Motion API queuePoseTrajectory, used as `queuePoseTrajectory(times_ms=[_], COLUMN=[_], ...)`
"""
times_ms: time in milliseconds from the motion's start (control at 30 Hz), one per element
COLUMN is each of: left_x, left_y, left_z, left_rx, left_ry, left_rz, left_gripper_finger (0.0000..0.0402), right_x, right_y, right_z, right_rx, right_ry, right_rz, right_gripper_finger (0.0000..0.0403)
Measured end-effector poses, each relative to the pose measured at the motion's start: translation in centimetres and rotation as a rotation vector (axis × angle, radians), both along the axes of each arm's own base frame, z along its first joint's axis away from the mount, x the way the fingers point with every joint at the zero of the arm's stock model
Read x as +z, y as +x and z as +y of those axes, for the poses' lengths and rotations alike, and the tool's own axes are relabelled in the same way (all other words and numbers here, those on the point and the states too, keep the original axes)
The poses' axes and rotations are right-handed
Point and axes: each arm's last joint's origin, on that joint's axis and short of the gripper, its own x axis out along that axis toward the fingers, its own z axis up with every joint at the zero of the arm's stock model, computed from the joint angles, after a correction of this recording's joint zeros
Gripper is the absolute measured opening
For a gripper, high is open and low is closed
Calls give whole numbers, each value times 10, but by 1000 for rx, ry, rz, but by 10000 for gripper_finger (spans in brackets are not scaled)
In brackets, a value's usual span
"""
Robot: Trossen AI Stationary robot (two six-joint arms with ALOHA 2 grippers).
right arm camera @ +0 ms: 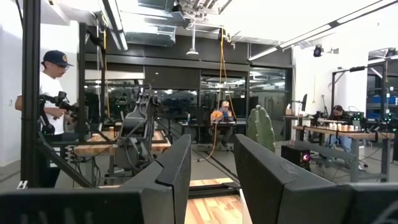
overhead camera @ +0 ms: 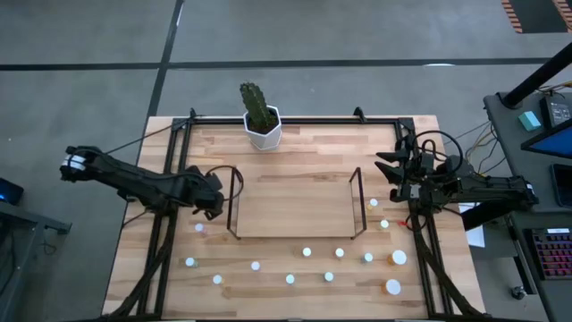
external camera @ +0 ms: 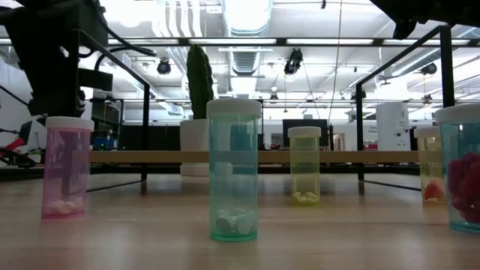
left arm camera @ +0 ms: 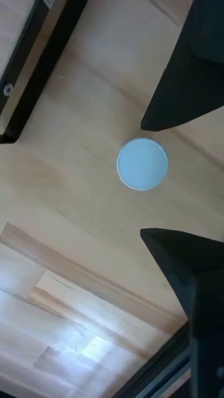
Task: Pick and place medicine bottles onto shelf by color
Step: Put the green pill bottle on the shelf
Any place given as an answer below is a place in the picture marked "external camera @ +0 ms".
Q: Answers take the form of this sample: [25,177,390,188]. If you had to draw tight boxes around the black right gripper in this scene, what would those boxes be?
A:
[369,0,480,41]

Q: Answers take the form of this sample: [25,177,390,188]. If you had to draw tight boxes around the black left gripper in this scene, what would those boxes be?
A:
[22,46,113,116]

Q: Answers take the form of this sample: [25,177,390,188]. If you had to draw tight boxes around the pink pill bottle white cap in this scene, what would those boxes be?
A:
[40,115,95,220]

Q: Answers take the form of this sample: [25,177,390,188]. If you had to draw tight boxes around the blue pill bottle red pills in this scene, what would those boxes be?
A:
[435,103,480,233]

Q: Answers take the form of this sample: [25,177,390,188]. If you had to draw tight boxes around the yellow pill bottle red pill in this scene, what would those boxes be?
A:
[413,126,447,206]

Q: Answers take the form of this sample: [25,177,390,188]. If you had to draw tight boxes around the teal pill bottle white pills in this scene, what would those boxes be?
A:
[205,98,263,242]

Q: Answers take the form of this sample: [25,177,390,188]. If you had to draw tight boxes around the yellow-green pill bottle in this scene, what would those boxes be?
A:
[287,126,323,206]

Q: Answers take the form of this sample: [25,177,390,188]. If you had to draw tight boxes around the black storage rack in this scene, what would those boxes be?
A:
[91,97,125,151]

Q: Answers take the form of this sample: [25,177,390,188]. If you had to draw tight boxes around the white cabinet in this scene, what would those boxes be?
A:
[376,101,412,152]

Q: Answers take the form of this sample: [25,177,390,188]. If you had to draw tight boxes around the red and black equipment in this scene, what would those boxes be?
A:
[0,119,37,168]

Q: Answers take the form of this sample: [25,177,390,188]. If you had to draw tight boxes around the green cactus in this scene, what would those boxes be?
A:
[186,43,215,120]

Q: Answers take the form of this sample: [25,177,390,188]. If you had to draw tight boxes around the black monitor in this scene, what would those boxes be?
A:
[282,118,329,148]

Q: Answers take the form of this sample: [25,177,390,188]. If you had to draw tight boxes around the black left camera cable loop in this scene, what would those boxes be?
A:
[93,0,158,72]

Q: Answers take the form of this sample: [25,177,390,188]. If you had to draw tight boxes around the wooden shelf with black frame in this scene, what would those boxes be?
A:
[69,25,456,193]

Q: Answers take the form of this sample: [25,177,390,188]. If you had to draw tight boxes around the silver ventilation duct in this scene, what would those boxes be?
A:
[220,0,275,95]

